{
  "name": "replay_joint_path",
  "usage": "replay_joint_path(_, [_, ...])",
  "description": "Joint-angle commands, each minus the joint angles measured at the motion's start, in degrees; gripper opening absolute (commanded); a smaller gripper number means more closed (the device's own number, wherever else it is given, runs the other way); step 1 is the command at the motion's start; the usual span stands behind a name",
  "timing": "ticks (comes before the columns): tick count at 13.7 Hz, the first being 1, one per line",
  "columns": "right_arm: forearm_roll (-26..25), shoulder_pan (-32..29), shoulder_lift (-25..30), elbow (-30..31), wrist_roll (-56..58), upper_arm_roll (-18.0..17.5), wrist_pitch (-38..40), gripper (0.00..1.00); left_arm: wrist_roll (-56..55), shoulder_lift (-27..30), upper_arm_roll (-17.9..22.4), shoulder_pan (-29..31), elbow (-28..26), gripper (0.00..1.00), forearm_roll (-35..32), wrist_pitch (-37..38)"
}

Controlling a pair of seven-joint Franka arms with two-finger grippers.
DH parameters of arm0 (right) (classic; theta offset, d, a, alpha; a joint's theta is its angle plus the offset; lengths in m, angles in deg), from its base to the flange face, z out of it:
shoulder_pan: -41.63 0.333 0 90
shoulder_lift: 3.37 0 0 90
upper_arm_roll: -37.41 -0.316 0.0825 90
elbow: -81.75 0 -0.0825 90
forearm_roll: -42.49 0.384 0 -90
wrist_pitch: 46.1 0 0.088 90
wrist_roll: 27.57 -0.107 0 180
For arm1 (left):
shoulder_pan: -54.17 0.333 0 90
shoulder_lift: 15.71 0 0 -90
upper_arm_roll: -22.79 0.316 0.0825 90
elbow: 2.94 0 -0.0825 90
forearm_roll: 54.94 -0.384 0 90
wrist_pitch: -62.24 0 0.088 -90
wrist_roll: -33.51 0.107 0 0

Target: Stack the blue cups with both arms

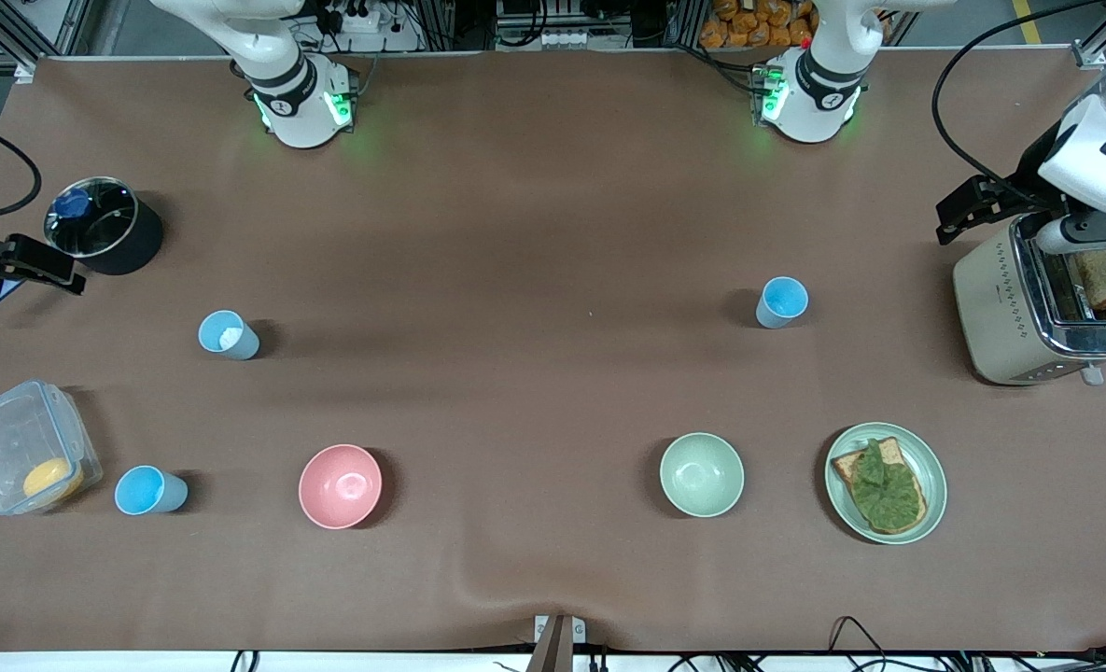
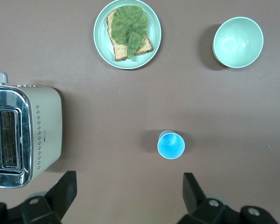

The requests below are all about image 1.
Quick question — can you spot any blue cup with white paper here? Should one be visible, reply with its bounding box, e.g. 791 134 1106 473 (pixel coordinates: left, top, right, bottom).
198 310 261 361

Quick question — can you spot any plain blue cup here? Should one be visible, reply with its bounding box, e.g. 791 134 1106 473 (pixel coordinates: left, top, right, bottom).
114 465 189 516
755 276 809 329

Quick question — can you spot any glass lid with blue knob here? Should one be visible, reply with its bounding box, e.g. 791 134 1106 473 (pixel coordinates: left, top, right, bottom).
45 177 136 259

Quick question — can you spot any beige chrome toaster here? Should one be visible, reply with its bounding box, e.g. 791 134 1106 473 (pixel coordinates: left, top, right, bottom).
952 215 1106 386

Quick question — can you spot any clear plastic container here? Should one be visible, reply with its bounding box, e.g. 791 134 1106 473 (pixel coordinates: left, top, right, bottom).
0 378 104 516

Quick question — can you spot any yellow round food piece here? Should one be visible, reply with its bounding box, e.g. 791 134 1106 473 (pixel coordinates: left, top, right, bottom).
22 457 85 501

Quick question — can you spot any pale green plate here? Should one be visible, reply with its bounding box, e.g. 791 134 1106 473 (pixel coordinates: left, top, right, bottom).
824 422 948 545

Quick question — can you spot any bag of orange snacks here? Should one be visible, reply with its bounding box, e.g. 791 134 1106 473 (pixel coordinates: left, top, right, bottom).
699 0 817 49

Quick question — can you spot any toast slice under lettuce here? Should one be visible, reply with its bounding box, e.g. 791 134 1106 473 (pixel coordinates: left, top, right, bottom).
833 437 929 536

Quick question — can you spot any green lettuce leaf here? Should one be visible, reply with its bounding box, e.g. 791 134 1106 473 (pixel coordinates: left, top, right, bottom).
851 439 924 528

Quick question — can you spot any pink bowl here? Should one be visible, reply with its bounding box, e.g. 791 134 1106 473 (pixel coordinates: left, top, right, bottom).
298 443 384 530

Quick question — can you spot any pale green bowl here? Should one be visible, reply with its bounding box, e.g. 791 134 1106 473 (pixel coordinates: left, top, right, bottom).
659 432 746 518

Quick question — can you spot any white power strip with plugs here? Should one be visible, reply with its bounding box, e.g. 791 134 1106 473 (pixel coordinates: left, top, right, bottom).
315 0 395 35

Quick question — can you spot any brown table cloth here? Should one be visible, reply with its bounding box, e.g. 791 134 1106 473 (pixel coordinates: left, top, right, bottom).
0 47 1106 654

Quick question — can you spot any black saucepan with blue handle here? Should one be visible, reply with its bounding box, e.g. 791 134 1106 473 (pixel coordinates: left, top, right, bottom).
0 175 165 321

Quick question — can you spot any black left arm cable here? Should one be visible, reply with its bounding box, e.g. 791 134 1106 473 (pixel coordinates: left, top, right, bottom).
931 0 1106 188

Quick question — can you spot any black looped cable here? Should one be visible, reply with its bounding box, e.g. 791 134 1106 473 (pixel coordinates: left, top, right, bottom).
828 616 889 672

